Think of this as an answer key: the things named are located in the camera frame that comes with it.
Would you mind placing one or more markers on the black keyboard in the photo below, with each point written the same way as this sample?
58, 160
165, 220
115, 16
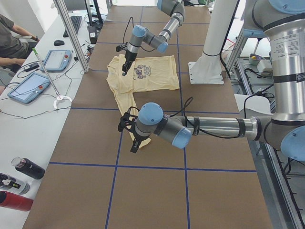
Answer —
76, 23

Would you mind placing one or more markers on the cream long-sleeve printed shirt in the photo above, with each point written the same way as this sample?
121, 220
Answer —
145, 74

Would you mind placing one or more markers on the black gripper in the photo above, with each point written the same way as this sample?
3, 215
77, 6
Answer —
138, 136
128, 56

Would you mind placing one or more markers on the reacher stick with pink rod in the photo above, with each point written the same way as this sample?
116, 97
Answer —
59, 96

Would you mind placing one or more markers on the black computer mouse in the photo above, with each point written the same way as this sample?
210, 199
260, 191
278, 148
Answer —
58, 43

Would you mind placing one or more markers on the near blue teach pendant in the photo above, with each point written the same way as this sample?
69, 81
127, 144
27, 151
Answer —
29, 89

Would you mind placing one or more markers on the far blue teach pendant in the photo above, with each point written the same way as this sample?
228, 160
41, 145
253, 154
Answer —
57, 60

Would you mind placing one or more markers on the seated person in green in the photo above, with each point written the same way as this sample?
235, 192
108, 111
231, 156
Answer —
13, 52

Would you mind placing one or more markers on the aluminium frame post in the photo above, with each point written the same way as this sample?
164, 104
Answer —
63, 12

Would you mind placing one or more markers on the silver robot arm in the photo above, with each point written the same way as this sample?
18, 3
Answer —
283, 21
140, 34

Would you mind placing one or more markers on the black water bottle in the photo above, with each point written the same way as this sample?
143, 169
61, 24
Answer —
28, 167

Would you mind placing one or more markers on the red water bottle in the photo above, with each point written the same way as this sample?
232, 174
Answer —
14, 201

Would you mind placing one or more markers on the blue teach pendant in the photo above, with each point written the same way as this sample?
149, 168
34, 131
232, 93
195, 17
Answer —
57, 60
29, 89

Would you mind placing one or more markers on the grey bottle with label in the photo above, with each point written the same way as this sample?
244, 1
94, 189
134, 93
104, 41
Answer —
13, 185

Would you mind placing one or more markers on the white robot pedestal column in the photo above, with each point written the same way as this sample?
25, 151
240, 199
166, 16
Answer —
207, 69

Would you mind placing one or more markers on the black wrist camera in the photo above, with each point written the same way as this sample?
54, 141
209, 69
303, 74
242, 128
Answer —
127, 121
121, 47

